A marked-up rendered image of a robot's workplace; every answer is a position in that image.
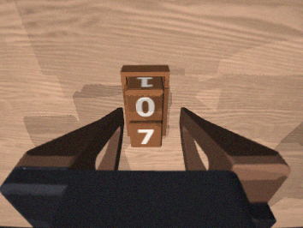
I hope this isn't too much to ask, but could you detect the brown wooden number cube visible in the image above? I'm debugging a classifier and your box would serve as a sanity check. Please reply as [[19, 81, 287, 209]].
[[126, 76, 164, 121], [129, 120, 163, 147]]

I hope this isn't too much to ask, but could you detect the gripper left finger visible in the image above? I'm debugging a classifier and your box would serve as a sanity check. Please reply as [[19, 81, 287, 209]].
[[14, 107, 124, 171]]

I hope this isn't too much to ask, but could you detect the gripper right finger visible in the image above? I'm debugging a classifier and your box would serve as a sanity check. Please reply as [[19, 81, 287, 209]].
[[179, 107, 291, 204]]

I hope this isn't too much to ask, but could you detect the brown wooden tray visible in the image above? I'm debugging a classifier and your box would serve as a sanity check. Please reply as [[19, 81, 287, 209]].
[[121, 65, 170, 136]]

